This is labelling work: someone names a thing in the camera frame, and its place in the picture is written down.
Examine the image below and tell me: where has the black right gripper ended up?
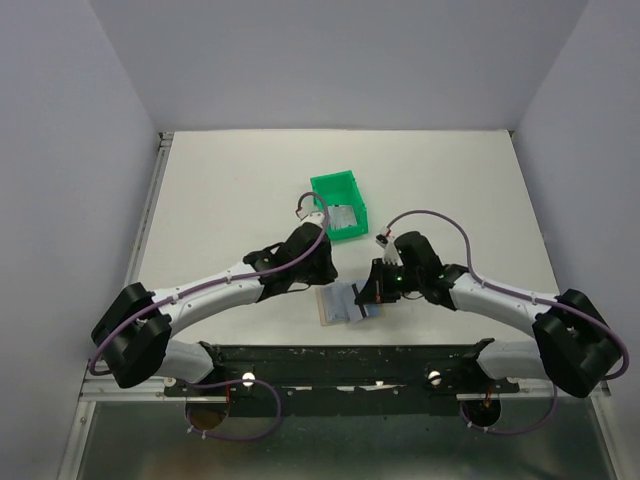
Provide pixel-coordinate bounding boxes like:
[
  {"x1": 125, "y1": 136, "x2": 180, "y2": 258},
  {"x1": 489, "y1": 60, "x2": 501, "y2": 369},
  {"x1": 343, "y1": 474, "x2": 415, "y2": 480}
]
[{"x1": 355, "y1": 257, "x2": 423, "y2": 304}]

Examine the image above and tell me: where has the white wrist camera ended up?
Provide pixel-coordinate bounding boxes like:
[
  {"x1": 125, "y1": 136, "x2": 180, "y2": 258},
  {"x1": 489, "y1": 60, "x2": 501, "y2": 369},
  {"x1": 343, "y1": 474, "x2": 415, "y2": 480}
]
[
  {"x1": 296, "y1": 208, "x2": 327, "y2": 227},
  {"x1": 375, "y1": 226, "x2": 402, "y2": 265}
]

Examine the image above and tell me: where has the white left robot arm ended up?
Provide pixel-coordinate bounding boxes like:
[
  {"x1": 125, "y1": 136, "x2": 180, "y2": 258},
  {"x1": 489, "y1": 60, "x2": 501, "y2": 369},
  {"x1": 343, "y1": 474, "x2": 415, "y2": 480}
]
[{"x1": 89, "y1": 222, "x2": 337, "y2": 395}]

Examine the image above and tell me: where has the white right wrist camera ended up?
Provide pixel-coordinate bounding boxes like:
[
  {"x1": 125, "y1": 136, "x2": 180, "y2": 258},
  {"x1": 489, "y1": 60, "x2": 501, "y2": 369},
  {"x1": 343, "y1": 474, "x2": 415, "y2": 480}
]
[{"x1": 375, "y1": 226, "x2": 402, "y2": 265}]

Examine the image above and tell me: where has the green plastic bin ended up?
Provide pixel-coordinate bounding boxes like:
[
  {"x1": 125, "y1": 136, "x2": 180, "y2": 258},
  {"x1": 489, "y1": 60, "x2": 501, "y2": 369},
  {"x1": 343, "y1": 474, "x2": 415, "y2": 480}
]
[{"x1": 310, "y1": 170, "x2": 369, "y2": 242}]

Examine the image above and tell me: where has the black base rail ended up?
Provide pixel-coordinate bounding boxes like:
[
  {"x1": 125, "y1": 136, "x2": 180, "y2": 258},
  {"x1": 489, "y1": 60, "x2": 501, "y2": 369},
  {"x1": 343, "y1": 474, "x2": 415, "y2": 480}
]
[{"x1": 164, "y1": 340, "x2": 519, "y2": 417}]

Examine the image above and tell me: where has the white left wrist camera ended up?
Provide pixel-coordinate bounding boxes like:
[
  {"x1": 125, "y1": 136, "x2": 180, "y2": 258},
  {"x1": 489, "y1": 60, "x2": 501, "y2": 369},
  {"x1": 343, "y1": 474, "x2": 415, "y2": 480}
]
[{"x1": 296, "y1": 208, "x2": 327, "y2": 227}]

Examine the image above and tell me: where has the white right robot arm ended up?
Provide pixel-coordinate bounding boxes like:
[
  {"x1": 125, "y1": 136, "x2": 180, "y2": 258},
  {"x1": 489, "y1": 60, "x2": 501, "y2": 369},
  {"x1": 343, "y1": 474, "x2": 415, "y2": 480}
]
[{"x1": 355, "y1": 231, "x2": 623, "y2": 398}]

